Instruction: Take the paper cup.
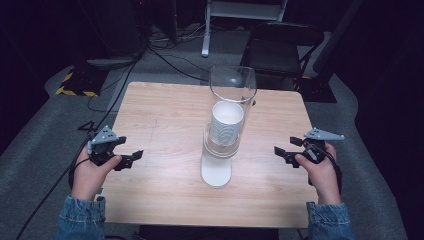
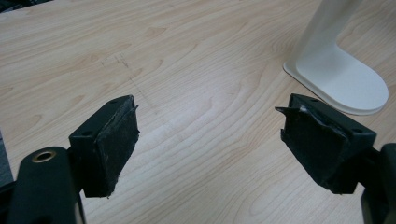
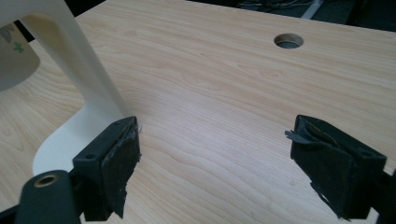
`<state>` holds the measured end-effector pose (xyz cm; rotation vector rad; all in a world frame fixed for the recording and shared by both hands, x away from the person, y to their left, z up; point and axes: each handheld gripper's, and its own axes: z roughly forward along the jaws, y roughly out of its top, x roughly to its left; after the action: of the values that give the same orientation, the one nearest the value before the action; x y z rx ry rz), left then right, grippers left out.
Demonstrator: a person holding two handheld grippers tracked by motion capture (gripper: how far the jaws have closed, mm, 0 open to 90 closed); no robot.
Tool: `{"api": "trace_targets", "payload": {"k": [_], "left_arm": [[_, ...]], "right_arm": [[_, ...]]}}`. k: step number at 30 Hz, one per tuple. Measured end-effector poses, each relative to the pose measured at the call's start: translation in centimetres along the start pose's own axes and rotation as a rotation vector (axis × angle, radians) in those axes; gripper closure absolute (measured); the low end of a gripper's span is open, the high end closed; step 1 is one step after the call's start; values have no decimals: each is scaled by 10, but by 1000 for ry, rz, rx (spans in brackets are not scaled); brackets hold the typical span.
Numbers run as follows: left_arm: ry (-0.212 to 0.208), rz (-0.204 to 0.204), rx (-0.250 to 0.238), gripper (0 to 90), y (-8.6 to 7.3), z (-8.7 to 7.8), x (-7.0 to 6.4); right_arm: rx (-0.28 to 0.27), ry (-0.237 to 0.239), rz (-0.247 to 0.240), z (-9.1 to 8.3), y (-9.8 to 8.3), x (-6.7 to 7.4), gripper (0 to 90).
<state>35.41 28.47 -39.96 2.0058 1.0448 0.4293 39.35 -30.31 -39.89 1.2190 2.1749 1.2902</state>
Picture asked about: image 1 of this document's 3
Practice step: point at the black folding chair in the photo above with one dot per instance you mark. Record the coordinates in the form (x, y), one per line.
(273, 55)

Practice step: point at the black floor base plate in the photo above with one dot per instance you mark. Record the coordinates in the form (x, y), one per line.
(318, 90)

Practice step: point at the dark cabinet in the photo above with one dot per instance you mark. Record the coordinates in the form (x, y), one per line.
(116, 26)

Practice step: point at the grey slanted pole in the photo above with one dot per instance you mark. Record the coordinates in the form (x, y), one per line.
(336, 36)

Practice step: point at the black yellow striped floor ramp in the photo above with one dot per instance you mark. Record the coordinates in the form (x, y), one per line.
(81, 83)

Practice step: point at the white metal desk frame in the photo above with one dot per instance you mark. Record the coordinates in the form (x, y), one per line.
(206, 36)

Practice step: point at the white paper cup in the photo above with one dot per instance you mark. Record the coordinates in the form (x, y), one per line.
(226, 128)

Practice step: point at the clear plastic cup dispenser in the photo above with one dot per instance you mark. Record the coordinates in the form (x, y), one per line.
(216, 170)

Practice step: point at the grey flat stand base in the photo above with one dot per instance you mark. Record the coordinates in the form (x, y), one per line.
(111, 62)

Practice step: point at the person's right hand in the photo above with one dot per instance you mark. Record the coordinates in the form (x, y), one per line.
(325, 180)

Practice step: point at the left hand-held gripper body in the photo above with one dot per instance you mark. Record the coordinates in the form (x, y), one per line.
(104, 138)

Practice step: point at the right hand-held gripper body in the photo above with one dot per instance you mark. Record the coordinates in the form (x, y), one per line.
(315, 150)

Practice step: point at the person's left hand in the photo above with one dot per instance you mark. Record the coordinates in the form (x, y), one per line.
(87, 178)

